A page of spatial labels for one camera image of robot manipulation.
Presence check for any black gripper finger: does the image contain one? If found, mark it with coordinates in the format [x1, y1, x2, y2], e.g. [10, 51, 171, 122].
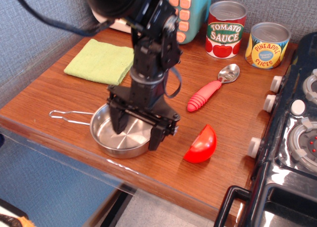
[149, 124, 173, 151]
[110, 106, 129, 134]

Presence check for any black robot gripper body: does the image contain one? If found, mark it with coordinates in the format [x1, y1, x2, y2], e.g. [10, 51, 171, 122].
[107, 77, 180, 135]

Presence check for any stainless steel pot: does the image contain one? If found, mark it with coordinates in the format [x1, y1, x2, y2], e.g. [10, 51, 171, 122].
[49, 104, 152, 159]

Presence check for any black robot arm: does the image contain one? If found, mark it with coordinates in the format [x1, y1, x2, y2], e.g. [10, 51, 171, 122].
[87, 0, 182, 150]

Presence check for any green folded towel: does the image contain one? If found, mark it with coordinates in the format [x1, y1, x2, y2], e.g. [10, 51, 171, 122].
[64, 39, 134, 85]

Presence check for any red plastic tomato half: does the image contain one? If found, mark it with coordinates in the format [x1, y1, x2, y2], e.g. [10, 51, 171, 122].
[183, 124, 217, 163]

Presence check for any white stove knob lower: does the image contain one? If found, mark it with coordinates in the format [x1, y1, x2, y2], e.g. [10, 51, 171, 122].
[247, 137, 262, 158]

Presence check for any white stove knob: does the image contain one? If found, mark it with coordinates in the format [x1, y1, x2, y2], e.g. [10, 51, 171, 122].
[247, 137, 262, 158]
[270, 76, 283, 93]
[263, 94, 276, 113]

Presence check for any toy microwave teal white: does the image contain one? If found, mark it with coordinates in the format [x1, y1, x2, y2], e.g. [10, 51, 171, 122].
[88, 0, 211, 46]

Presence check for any tomato sauce can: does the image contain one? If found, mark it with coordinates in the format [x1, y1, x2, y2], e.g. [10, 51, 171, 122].
[205, 0, 247, 59]

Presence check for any white stove knob middle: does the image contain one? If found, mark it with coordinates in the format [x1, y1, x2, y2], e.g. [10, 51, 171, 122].
[263, 94, 276, 113]

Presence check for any white stove knob upper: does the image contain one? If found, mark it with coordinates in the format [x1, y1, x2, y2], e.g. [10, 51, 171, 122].
[270, 76, 283, 93]

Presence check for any pineapple slices can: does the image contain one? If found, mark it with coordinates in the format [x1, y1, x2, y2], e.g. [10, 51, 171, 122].
[245, 22, 291, 69]

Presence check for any black toy stove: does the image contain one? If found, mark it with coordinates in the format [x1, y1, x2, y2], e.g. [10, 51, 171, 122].
[213, 31, 317, 227]

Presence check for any orange plush toy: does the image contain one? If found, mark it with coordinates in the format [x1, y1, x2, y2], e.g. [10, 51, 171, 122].
[0, 214, 35, 227]

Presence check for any white round stove button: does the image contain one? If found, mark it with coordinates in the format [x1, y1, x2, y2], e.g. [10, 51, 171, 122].
[290, 99, 306, 116]

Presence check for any grey stove burner front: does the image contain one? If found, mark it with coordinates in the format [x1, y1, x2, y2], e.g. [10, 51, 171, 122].
[288, 117, 317, 173]

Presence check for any grey stove burner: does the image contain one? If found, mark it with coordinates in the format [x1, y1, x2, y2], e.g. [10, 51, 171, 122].
[288, 117, 317, 173]
[303, 69, 317, 105]

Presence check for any grey stove burner rear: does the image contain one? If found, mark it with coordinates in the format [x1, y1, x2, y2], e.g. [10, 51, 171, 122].
[303, 69, 317, 105]

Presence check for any spoon with red handle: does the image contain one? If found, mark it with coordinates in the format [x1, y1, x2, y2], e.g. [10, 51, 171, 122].
[187, 64, 240, 112]

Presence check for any black oven door handle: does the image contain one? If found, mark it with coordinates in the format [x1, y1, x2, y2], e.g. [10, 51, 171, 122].
[214, 185, 251, 227]

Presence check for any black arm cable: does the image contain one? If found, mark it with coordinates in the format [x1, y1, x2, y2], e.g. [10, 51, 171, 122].
[9, 0, 183, 99]

